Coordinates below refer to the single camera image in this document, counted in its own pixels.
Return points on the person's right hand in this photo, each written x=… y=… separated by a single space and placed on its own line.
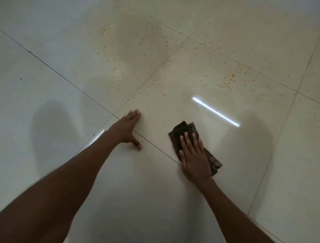
x=196 y=162

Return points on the person's left hand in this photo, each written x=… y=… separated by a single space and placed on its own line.
x=123 y=130

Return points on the person's right middle finger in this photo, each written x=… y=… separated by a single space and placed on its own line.
x=190 y=142

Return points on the person's right thumb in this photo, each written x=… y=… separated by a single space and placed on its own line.
x=182 y=160

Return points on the person's right little finger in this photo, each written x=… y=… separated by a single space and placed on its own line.
x=203 y=149

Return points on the person's left thumb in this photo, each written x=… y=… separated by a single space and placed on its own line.
x=137 y=144

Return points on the dark brown cleaning cloth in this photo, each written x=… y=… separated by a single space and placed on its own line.
x=178 y=131

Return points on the person's right forearm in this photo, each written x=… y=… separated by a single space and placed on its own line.
x=232 y=212

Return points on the person's left forearm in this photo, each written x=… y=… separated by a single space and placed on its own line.
x=62 y=190

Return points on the scattered orange spill specks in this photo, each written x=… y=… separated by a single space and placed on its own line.
x=232 y=75

